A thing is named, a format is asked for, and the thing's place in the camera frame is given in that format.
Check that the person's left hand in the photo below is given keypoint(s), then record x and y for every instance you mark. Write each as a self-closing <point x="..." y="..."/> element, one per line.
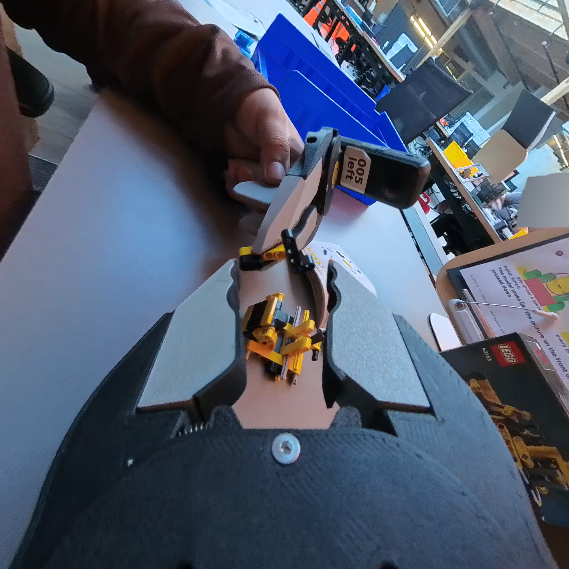
<point x="262" y="133"/>

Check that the yellow plastic bin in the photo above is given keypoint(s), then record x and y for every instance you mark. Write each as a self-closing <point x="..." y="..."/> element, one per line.
<point x="458" y="155"/>

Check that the black monitor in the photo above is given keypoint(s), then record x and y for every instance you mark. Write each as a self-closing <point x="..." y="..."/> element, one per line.
<point x="422" y="102"/>
<point x="529" y="118"/>

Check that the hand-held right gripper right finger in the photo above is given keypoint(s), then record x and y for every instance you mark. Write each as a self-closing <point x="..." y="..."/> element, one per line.
<point x="373" y="355"/>

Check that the light blue plastic piece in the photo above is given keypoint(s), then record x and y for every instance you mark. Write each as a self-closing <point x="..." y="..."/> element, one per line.
<point x="243" y="43"/>

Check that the clipboard with printed sheet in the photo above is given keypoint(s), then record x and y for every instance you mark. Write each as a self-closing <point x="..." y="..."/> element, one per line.
<point x="524" y="284"/>

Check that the yellow lego vehicle assembly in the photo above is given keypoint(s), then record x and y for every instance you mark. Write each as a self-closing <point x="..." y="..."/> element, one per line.
<point x="262" y="318"/>

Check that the person's brown clothing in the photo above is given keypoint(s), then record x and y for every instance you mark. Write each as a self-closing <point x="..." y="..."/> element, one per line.
<point x="13" y="155"/>

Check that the black lego box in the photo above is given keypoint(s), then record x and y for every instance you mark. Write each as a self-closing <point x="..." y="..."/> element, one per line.
<point x="511" y="400"/>

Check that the white flat stand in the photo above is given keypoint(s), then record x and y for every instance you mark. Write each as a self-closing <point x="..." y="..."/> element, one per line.
<point x="444" y="333"/>

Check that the lego instruction booklet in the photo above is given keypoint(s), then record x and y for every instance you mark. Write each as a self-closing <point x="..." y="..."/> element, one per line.
<point x="351" y="271"/>

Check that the black chair armrest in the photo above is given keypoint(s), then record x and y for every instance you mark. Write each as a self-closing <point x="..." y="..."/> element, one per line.
<point x="31" y="89"/>

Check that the black and yellow lego sub-assembly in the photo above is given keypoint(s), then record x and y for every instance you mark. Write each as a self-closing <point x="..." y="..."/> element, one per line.
<point x="293" y="249"/>

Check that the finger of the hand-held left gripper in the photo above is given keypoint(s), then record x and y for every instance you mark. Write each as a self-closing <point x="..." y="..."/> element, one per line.
<point x="280" y="213"/>
<point x="314" y="195"/>

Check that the person's left forearm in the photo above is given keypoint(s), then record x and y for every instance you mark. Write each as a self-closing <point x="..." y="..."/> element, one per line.
<point x="155" y="57"/>

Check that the blue plastic bin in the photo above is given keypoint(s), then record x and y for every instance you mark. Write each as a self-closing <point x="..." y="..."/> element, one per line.
<point x="311" y="89"/>

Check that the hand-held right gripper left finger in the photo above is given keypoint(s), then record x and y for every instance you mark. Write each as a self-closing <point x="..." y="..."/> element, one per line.
<point x="191" y="351"/>

